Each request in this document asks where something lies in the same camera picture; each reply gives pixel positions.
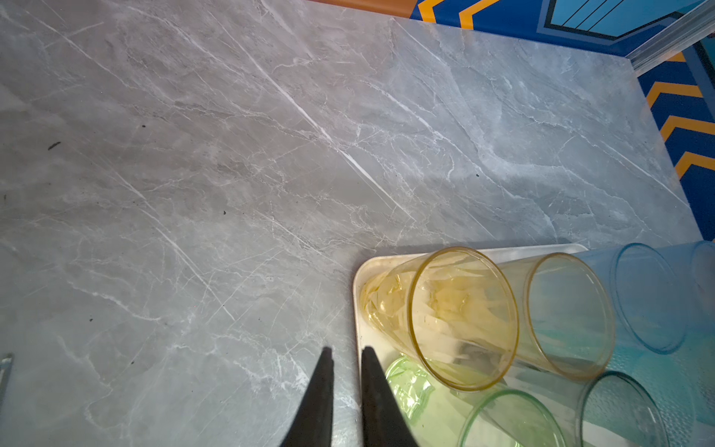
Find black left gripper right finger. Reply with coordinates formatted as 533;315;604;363
360;346;418;447

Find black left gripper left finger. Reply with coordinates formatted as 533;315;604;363
280;346;334;446

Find green glass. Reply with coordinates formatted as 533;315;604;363
385;357;567;446

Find yellow ribbed glass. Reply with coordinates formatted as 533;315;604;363
359;247;519;392

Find yellow tall glass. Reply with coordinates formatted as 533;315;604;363
499;253;616;381

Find grey smoked glass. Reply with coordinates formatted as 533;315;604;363
506;365;670;446

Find teal glass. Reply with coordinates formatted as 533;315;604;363
608;336;714;446

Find light blue glass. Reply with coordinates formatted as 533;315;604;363
576;243;687;355

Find blue tall glass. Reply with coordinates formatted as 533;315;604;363
657;240;714;364

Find cream rectangular tray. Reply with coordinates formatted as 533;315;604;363
351;242;590;447

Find black marker pen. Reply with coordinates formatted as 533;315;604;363
0;354;14;406

